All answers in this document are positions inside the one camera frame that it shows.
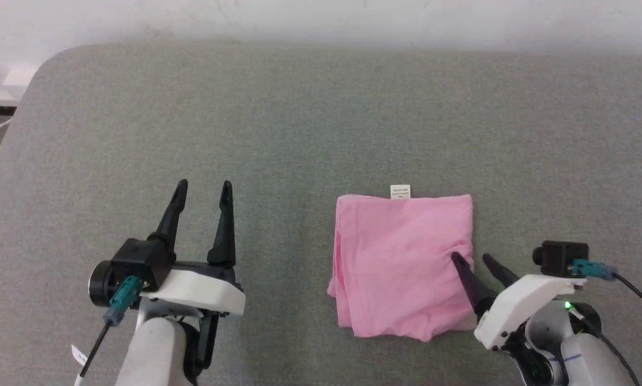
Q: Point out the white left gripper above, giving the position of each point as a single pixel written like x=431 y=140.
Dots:
x=203 y=287

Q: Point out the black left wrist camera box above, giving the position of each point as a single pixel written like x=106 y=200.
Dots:
x=141 y=262

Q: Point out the pink cloth garment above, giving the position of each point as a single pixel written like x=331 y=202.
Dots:
x=401 y=257

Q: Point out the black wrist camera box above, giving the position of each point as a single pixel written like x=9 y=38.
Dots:
x=141 y=262
x=562 y=258

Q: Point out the grey fabric sofa cushion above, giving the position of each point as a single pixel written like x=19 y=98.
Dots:
x=299 y=134

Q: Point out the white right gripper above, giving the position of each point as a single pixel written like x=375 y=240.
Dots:
x=519 y=305

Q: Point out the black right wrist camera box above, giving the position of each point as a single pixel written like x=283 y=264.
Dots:
x=562 y=258

